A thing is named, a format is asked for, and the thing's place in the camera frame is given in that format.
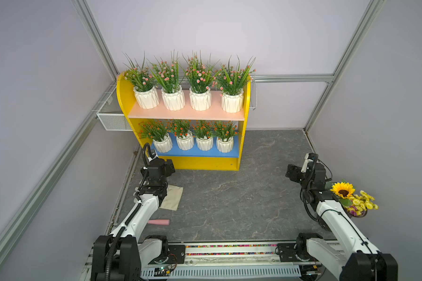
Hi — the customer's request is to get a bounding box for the orange flower pot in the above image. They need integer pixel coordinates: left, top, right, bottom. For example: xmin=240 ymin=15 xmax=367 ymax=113
xmin=167 ymin=119 xmax=194 ymax=151
xmin=213 ymin=121 xmax=237 ymax=153
xmin=139 ymin=119 xmax=173 ymax=153
xmin=192 ymin=120 xmax=214 ymax=151

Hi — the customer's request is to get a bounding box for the pink flower pot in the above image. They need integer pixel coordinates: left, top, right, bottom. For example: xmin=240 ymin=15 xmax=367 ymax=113
xmin=150 ymin=52 xmax=185 ymax=111
xmin=124 ymin=53 xmax=159 ymax=110
xmin=216 ymin=57 xmax=256 ymax=113
xmin=184 ymin=52 xmax=215 ymax=111

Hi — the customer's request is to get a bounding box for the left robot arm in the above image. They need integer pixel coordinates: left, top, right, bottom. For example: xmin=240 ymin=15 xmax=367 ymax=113
xmin=90 ymin=143 xmax=175 ymax=281

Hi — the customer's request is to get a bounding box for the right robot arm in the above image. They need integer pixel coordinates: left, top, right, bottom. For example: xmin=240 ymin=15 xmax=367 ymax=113
xmin=286 ymin=154 xmax=399 ymax=281

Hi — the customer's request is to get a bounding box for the yellow rack with coloured shelves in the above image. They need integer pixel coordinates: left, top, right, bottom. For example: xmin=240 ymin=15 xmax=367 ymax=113
xmin=116 ymin=73 xmax=251 ymax=171

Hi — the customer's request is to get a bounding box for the beige garden glove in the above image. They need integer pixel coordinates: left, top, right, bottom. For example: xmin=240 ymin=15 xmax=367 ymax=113
xmin=159 ymin=185 xmax=183 ymax=211

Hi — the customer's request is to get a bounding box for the sunflower bouquet pot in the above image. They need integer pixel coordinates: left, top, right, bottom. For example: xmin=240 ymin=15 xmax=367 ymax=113
xmin=325 ymin=180 xmax=379 ymax=218

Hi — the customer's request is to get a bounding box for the purple pink garden trowel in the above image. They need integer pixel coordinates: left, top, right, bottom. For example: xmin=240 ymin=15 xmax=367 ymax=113
xmin=148 ymin=219 xmax=170 ymax=226

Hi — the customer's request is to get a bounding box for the white mesh basket left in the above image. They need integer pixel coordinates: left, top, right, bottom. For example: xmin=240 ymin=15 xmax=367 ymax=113
xmin=96 ymin=83 xmax=145 ymax=132

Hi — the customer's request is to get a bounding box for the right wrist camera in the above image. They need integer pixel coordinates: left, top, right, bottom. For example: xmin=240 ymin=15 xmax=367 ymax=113
xmin=301 ymin=153 xmax=318 ymax=173

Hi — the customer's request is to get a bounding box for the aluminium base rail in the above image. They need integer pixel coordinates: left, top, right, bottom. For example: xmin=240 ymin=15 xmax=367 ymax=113
xmin=80 ymin=240 xmax=338 ymax=281

